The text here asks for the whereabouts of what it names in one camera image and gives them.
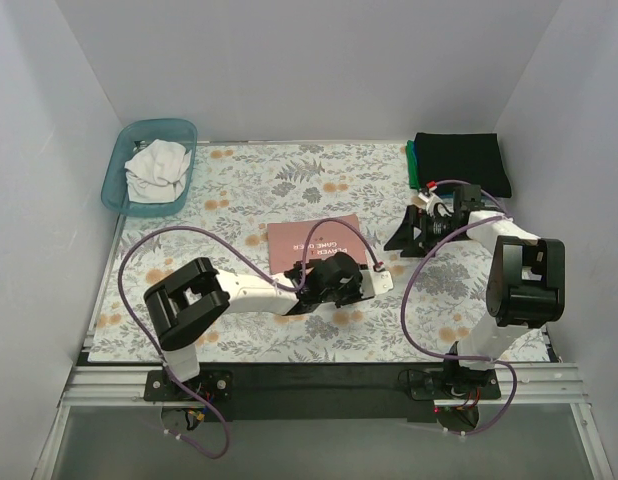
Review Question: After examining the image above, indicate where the pink t shirt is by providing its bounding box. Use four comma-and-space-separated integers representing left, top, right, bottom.
267, 220, 368, 274

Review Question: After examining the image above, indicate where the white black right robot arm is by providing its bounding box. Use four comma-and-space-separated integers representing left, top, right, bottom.
384, 180, 565, 399

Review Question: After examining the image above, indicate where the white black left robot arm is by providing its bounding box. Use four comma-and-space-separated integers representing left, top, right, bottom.
144, 252, 393, 383

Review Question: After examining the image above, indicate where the green folded t shirt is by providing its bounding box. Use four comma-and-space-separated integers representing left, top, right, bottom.
405, 140, 420, 190

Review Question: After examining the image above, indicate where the floral table mat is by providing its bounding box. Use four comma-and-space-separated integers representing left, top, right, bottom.
88, 142, 550, 364

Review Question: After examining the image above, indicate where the black folded t shirt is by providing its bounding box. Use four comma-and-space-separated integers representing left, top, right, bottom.
412, 132, 512, 198

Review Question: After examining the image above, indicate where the white t shirt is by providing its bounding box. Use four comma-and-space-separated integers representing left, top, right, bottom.
125, 139, 192, 204

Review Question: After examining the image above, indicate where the teal plastic basket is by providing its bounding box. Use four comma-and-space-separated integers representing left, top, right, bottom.
101, 118, 198, 218

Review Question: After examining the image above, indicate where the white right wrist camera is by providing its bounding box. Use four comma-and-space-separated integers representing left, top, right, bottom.
413, 181, 452, 218

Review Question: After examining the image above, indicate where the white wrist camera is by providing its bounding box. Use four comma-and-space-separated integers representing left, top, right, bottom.
361, 266, 394, 298
413, 181, 452, 218

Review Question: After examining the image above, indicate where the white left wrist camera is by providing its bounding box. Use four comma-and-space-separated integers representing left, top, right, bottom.
361, 266, 394, 298

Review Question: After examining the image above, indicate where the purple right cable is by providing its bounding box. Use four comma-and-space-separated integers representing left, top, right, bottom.
399, 180, 518, 437

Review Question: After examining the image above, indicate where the purple cable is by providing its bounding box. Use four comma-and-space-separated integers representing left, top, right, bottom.
116, 217, 385, 459
399, 180, 518, 437

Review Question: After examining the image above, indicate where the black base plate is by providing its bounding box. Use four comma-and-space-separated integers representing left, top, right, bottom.
143, 362, 500, 425

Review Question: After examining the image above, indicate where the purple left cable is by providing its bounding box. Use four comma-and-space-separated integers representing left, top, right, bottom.
116, 217, 385, 459

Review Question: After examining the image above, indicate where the aluminium frame rail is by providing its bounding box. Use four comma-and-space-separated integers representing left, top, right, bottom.
34, 363, 613, 479

